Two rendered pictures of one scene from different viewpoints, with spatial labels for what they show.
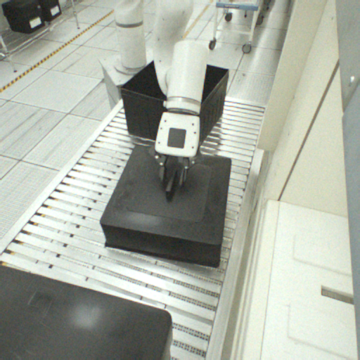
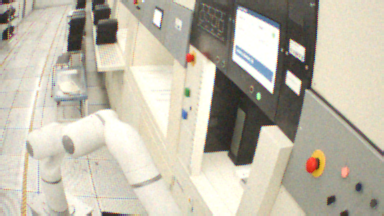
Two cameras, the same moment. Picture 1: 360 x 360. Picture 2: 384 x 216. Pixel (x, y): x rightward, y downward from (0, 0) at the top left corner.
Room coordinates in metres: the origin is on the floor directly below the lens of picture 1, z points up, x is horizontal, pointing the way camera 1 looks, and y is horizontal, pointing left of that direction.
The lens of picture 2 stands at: (0.14, 0.46, 1.82)
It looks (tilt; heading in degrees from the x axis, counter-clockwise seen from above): 24 degrees down; 320
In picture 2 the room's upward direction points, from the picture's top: 7 degrees clockwise
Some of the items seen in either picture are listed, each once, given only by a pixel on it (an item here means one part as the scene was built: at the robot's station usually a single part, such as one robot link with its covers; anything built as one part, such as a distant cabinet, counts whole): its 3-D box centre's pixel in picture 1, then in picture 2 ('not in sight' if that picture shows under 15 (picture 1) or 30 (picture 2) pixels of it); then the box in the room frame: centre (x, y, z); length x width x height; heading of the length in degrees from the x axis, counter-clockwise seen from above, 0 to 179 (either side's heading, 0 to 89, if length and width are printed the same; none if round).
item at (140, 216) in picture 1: (171, 195); not in sight; (0.47, 0.02, 0.83); 0.29 x 0.29 x 0.13; 78
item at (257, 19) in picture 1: (240, 13); (70, 99); (3.62, -0.72, 0.24); 0.97 x 0.52 x 0.48; 164
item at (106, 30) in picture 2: not in sight; (106, 30); (3.76, -1.20, 0.93); 0.30 x 0.28 x 0.26; 158
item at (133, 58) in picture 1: (131, 44); (54, 192); (1.34, 0.21, 0.85); 0.19 x 0.19 x 0.18
